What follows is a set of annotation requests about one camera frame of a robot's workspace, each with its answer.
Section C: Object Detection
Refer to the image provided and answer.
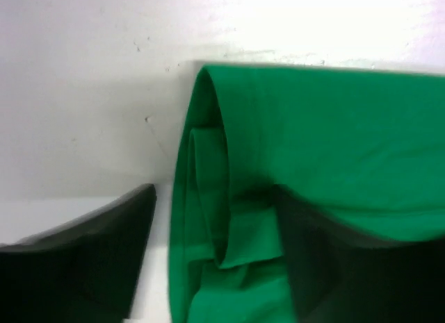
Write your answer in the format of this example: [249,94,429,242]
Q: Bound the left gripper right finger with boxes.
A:
[274,185,444,322]

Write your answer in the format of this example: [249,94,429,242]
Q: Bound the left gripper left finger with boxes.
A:
[1,184,156,322]

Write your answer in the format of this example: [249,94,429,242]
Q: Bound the green t shirt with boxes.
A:
[168,65,444,322]

